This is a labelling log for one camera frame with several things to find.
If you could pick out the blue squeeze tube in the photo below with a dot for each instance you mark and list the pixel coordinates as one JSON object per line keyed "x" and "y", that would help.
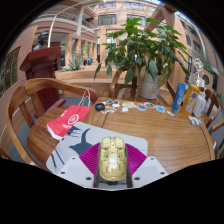
{"x": 178, "y": 98}

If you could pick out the leafy plant in white pot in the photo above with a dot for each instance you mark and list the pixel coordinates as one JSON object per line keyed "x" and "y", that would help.
{"x": 146, "y": 50}

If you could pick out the yellow translucent computer mouse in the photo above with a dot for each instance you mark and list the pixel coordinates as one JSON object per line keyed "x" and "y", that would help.
{"x": 112, "y": 160}

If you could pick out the dark bust statue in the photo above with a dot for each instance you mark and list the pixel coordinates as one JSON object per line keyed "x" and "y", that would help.
{"x": 40, "y": 41}

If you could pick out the spiky green agave plant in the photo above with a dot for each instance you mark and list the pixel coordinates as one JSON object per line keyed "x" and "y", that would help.
{"x": 74, "y": 65}

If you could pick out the red paper shopping bag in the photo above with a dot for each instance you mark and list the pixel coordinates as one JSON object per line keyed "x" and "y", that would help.
{"x": 68, "y": 123}

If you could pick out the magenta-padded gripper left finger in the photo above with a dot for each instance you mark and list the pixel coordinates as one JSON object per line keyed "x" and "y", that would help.
{"x": 75, "y": 170}

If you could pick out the clear plastic bag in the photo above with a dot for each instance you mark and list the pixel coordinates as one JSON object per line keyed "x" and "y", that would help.
{"x": 195, "y": 120}

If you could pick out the dark red wooden pedestal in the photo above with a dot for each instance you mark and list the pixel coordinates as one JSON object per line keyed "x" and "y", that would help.
{"x": 41, "y": 66}

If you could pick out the curved-back wooden armchair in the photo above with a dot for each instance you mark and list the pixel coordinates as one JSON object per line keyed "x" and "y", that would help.
{"x": 220, "y": 141}
{"x": 213, "y": 105}
{"x": 15, "y": 113}
{"x": 115, "y": 83}

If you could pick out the white pump bottle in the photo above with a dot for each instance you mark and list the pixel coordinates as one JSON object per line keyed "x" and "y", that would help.
{"x": 200, "y": 105}

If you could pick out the small black pouch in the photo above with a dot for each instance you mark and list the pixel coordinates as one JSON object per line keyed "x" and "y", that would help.
{"x": 100, "y": 107}

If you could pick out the small blue sticker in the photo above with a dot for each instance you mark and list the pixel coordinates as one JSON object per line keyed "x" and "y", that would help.
{"x": 160, "y": 108}

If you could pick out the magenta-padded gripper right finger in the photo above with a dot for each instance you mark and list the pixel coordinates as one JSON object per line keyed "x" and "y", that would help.
{"x": 148, "y": 170}

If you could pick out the white frame sculpture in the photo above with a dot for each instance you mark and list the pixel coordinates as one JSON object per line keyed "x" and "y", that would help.
{"x": 198, "y": 66}

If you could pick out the yellow liquid bottle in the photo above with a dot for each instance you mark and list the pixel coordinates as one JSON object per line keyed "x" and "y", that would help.
{"x": 189, "y": 100}

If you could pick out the grey cat-print mouse pad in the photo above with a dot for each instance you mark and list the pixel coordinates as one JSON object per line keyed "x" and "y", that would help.
{"x": 133, "y": 141}

